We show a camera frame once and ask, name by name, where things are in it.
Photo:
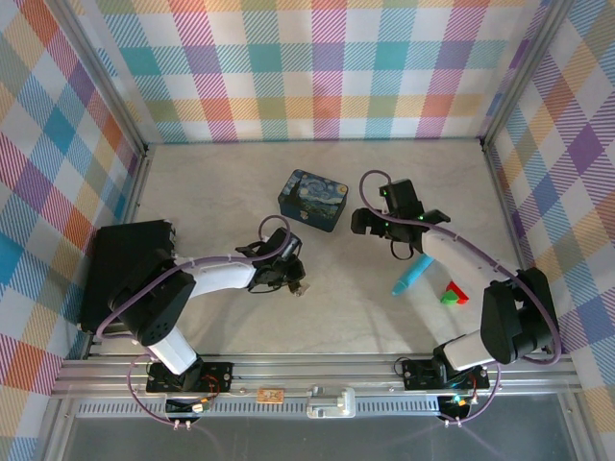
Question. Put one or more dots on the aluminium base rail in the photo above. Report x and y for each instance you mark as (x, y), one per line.
(312, 372)

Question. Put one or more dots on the red and green block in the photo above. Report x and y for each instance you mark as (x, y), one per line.
(451, 300)

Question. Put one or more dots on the perforated metal strip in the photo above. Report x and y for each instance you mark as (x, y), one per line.
(250, 408)

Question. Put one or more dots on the black box on left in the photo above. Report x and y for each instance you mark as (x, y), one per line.
(137, 187)

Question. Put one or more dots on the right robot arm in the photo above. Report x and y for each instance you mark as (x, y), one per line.
(509, 326)

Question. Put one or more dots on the small orange circuit board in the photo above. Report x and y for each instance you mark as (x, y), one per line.
(270, 395)

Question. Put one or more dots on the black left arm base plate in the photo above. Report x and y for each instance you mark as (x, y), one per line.
(216, 372)

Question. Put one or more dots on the starry night tin box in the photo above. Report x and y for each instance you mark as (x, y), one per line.
(314, 192)

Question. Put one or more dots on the aluminium side rail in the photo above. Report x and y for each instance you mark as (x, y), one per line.
(503, 201)

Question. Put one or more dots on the orange power connector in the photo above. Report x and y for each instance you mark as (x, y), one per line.
(460, 402)

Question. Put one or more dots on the yellow white power connector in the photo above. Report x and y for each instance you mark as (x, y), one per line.
(201, 407)

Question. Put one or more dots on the aluminium corner post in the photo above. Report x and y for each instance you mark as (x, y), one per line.
(522, 72)
(109, 81)

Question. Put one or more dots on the black case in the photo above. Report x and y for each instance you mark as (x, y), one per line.
(115, 259)

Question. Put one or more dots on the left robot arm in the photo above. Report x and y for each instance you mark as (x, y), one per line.
(154, 307)

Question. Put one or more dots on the silver clamp bracket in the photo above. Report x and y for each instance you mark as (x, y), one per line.
(331, 405)

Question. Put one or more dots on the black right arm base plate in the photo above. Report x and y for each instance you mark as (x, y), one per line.
(418, 374)

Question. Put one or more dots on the blue marker pen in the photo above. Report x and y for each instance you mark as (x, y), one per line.
(408, 278)

